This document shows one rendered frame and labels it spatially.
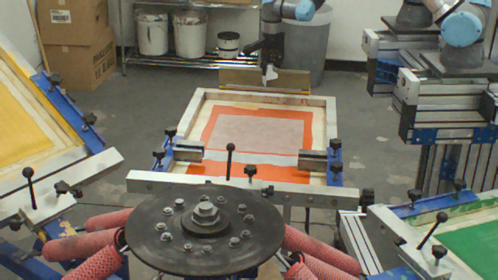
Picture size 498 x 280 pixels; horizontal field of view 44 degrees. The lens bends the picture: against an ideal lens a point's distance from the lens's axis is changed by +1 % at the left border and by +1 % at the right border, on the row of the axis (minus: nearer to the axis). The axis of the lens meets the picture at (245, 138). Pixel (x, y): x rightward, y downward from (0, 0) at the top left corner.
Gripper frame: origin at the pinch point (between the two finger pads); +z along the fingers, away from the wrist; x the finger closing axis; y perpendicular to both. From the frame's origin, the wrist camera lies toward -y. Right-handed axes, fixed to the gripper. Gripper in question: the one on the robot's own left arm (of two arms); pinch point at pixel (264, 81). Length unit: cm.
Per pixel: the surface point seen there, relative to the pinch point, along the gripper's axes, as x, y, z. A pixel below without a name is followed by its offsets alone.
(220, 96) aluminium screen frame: 10.5, -18.8, 11.8
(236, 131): -18.5, -8.4, 13.8
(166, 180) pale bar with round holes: -72, -22, 5
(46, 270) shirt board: -103, -47, 17
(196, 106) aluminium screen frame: -5.9, -26.0, 10.3
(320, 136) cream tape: -17.1, 23.4, 14.0
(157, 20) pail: 283, -116, 59
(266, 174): -49, 6, 14
